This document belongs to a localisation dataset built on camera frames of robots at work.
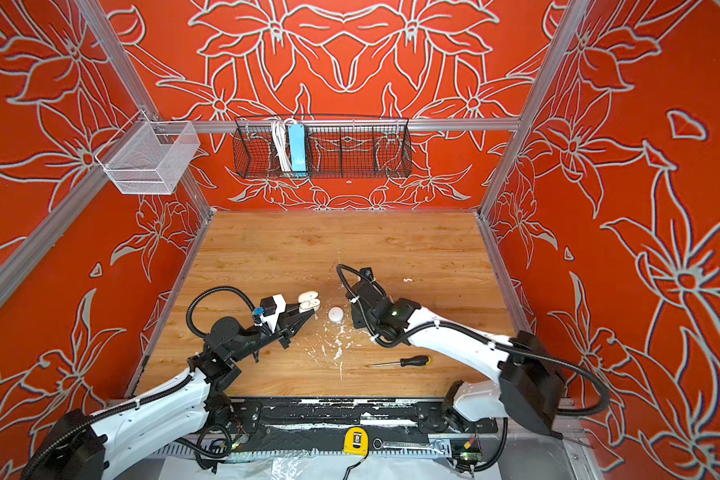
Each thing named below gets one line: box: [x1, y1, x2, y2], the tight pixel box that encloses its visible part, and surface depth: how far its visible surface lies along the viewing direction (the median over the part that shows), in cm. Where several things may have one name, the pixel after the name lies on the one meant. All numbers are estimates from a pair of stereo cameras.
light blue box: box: [288, 124, 307, 172], surface depth 92 cm
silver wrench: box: [372, 439, 445, 451], surface depth 71 cm
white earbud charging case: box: [298, 291, 321, 313], surface depth 71 cm
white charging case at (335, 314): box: [328, 306, 344, 323], surface depth 92 cm
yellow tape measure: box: [344, 426, 369, 456], surface depth 70 cm
